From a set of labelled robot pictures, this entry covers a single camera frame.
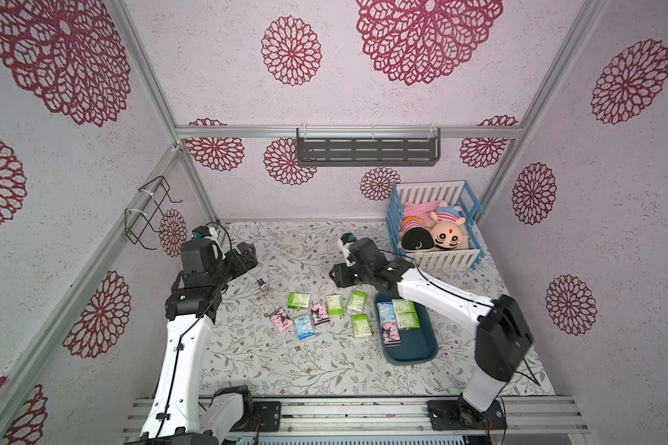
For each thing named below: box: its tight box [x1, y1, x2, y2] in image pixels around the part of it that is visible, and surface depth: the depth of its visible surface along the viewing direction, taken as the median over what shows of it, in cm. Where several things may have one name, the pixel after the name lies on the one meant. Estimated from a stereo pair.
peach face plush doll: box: [425, 200, 469, 251], surface depth 104 cm
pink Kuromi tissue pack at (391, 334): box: [380, 320, 402, 348], surface depth 87 cm
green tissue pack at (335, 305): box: [326, 294, 345, 317], surface depth 94 cm
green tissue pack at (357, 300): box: [346, 290, 369, 313], surface depth 96 cm
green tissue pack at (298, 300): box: [287, 292, 311, 310], surface depth 96 cm
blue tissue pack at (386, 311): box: [376, 302, 397, 324], surface depth 92 cm
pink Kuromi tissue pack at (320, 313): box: [310, 302, 331, 327], surface depth 92 cm
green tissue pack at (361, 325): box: [352, 314, 373, 338], surface depth 89 cm
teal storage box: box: [373, 290, 438, 367], surface depth 86 cm
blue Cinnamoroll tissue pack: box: [293, 315, 317, 342], surface depth 89 cm
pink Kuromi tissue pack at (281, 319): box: [269, 305, 294, 331], surface depth 91 cm
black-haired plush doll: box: [401, 227, 435, 251], surface depth 101 cm
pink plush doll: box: [400, 200, 448, 233], surface depth 112 cm
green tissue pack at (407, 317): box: [395, 305, 421, 330], surface depth 91 cm
